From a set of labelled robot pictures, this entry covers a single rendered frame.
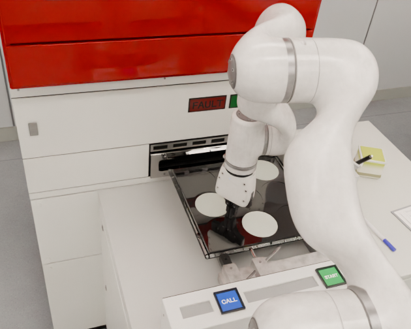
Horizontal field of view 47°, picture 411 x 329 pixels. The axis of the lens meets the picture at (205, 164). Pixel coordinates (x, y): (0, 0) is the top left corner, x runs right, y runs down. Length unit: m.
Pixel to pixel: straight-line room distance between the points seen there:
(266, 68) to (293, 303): 0.32
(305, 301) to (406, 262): 0.69
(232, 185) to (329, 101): 0.57
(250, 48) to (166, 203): 0.85
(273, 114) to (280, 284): 0.39
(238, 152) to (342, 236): 0.56
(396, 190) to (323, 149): 0.85
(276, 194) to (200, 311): 0.52
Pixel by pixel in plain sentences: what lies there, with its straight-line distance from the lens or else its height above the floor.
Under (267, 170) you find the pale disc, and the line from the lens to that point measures 1.53.
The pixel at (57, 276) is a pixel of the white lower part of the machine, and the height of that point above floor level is 0.44.
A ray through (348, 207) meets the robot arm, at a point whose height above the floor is 1.42.
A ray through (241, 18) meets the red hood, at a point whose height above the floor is 1.38.
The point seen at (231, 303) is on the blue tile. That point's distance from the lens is 1.09.
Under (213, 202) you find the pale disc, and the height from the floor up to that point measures 0.90.
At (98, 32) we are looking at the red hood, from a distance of 1.19.
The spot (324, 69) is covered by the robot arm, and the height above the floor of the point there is 1.53.
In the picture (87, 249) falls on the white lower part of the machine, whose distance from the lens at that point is 1.72.
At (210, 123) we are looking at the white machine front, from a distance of 1.48.
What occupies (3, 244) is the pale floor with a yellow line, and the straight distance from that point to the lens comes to 2.55.
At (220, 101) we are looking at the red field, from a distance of 1.44.
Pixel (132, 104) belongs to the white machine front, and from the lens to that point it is 1.36.
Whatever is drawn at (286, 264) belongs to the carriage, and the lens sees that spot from 1.30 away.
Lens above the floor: 1.84
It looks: 39 degrees down
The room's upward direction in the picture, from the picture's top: 7 degrees clockwise
